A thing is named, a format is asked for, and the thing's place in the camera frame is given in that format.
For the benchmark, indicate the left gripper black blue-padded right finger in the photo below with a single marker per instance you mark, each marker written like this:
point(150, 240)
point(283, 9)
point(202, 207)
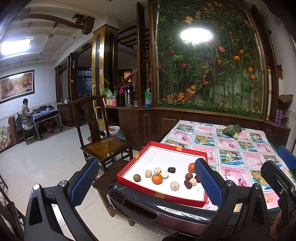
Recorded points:
point(242, 212)

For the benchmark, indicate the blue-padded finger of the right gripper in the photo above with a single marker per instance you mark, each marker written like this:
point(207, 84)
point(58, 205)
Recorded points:
point(284, 189)

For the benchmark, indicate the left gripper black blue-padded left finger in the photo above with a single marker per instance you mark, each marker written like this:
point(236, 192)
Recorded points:
point(41, 222)

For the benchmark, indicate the colourful patterned tablecloth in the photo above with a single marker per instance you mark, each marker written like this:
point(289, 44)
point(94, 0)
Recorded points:
point(238, 159)

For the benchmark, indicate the cream pastry right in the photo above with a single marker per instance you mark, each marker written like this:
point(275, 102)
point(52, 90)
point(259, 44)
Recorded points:
point(193, 181)

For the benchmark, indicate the cream pastry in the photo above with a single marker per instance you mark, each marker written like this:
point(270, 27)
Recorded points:
point(174, 186)
point(193, 181)
point(157, 170)
point(164, 174)
point(148, 174)

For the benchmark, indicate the purple spray bottle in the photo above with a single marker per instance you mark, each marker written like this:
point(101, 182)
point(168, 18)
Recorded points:
point(278, 117)

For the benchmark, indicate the dark red date bottom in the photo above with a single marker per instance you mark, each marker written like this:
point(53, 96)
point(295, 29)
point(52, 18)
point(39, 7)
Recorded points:
point(187, 184)

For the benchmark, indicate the right brown round longan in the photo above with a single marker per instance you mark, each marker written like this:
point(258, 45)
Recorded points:
point(188, 176)

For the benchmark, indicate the brown round longan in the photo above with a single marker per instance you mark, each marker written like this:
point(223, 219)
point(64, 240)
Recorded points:
point(188, 176)
point(136, 177)

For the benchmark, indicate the green leaf-shaped cloth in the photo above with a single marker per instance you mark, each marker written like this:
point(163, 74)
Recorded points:
point(232, 131)

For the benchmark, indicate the back orange tangerine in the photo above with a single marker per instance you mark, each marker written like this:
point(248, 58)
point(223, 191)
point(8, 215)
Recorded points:
point(191, 168)

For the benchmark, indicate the orange tangerine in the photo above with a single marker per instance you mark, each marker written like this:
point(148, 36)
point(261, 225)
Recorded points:
point(157, 179)
point(191, 168)

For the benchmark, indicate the low dark wooden stool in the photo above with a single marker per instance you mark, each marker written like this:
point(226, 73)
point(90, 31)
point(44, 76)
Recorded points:
point(108, 180)

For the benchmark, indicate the cream pastry front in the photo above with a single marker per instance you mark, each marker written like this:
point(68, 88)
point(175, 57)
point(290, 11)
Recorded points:
point(174, 186)

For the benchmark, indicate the dark red date top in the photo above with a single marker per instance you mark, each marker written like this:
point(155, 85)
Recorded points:
point(171, 170)

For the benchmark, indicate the red white shallow tray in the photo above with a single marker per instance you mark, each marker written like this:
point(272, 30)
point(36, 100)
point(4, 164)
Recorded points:
point(155, 155)

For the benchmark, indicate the cream pastry middle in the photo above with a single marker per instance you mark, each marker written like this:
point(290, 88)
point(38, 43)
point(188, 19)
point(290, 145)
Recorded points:
point(164, 174)

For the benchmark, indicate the front orange tangerine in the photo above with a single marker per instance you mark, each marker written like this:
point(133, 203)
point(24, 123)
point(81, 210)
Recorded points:
point(157, 179)

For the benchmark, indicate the cream pastry top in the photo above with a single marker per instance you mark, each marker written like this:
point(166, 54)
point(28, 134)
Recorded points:
point(157, 170)

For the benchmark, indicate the dark wooden chair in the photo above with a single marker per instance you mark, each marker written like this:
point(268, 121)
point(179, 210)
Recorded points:
point(103, 147)

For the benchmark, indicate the seated person in grey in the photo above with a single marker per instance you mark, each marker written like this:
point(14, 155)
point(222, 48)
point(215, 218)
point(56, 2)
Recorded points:
point(27, 122)

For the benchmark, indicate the cream pastry left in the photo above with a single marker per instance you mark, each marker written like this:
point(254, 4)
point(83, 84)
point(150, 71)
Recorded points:
point(148, 174)

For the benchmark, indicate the left brown round longan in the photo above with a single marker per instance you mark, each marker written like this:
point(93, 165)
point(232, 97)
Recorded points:
point(136, 177)

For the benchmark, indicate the distant covered desk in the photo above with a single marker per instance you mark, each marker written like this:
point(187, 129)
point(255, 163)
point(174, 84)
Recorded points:
point(45, 115)

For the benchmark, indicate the dark wooden sideboard cabinet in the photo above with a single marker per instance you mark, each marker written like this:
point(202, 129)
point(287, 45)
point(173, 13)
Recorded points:
point(142, 125)

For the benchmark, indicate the framed landscape painting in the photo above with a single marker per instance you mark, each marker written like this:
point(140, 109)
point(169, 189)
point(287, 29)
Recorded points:
point(17, 85)

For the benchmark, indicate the green-label plastic bottle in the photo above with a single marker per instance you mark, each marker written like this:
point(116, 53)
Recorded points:
point(148, 97)

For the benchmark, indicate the black thermos flask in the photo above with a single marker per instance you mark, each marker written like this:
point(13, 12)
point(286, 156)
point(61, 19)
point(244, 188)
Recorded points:
point(129, 94)

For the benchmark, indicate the gold black pillar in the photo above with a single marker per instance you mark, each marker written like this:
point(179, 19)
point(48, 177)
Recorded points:
point(104, 65)

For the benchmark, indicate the ceiling light panel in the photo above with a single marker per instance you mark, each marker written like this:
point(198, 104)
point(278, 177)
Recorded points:
point(15, 47)

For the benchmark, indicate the dark glossy table frame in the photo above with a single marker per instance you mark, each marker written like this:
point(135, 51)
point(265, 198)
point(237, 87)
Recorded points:
point(170, 219)

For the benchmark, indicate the artificial flower wall panel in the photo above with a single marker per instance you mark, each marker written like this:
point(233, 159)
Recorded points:
point(208, 56)

